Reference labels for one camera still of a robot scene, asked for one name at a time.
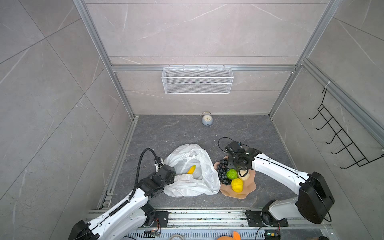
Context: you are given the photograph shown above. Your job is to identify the beige fake fruit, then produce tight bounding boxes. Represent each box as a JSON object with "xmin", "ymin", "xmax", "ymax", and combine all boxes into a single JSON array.
[{"xmin": 238, "ymin": 170, "xmax": 251, "ymax": 182}]

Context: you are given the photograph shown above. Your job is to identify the green fake fruit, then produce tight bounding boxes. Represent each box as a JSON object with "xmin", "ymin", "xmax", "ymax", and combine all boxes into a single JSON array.
[{"xmin": 226, "ymin": 169, "xmax": 238, "ymax": 180}]

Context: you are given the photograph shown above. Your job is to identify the dark purple fake grapes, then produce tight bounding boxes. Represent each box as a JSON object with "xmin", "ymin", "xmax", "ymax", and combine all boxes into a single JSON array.
[{"xmin": 217, "ymin": 159, "xmax": 232, "ymax": 186}]

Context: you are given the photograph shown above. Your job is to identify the yellow fake fruit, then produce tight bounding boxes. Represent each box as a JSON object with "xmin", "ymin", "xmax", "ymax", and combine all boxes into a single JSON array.
[{"xmin": 231, "ymin": 178, "xmax": 244, "ymax": 193}]

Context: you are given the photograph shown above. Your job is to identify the white plastic bag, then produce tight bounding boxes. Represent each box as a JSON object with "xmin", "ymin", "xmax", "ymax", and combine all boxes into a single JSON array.
[{"xmin": 164, "ymin": 144, "xmax": 221, "ymax": 198}]

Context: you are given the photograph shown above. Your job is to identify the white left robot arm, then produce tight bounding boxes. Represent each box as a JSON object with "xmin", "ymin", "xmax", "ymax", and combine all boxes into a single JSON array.
[{"xmin": 68, "ymin": 165, "xmax": 176, "ymax": 240}]

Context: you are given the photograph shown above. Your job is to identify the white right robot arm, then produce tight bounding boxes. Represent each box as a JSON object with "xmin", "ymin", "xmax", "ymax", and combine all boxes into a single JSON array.
[{"xmin": 224, "ymin": 141, "xmax": 335, "ymax": 226}]

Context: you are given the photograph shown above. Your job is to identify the yellow fake banana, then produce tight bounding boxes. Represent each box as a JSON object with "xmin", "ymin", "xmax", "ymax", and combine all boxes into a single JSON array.
[{"xmin": 187, "ymin": 165, "xmax": 197, "ymax": 175}]

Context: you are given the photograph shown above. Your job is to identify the pink wavy plastic bowl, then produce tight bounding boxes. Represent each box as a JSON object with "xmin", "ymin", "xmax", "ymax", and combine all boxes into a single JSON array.
[{"xmin": 214, "ymin": 156, "xmax": 257, "ymax": 199}]

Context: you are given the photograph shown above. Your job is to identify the light blue alarm clock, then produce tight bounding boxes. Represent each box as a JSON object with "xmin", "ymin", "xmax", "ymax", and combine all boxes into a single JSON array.
[{"xmin": 202, "ymin": 112, "xmax": 214, "ymax": 126}]

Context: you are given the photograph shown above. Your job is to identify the orange object at bottom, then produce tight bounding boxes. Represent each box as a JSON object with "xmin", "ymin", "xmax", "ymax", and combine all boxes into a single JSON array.
[{"xmin": 217, "ymin": 232, "xmax": 241, "ymax": 240}]

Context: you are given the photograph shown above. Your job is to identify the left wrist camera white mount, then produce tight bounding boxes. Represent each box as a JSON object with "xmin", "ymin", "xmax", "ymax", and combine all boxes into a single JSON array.
[{"xmin": 155, "ymin": 157, "xmax": 164, "ymax": 172}]

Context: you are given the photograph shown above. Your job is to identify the black corrugated cable conduit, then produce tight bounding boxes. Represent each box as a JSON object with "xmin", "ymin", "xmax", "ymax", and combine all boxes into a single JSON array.
[{"xmin": 128, "ymin": 147, "xmax": 160, "ymax": 201}]

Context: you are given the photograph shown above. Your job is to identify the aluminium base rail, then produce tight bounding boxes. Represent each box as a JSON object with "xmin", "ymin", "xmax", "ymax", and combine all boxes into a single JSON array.
[{"xmin": 123, "ymin": 209, "xmax": 337, "ymax": 240}]

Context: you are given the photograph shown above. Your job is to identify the white wire mesh basket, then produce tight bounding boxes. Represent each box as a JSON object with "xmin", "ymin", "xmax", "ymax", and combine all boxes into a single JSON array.
[{"xmin": 162, "ymin": 67, "xmax": 234, "ymax": 95}]

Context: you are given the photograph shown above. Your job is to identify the black wire hook rack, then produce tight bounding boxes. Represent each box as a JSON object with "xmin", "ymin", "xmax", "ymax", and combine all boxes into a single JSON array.
[{"xmin": 309, "ymin": 88, "xmax": 384, "ymax": 170}]

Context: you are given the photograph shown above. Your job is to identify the aluminium frame rail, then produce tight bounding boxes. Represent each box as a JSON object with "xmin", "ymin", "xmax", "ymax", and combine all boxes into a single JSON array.
[{"xmin": 74, "ymin": 0, "xmax": 135, "ymax": 121}]

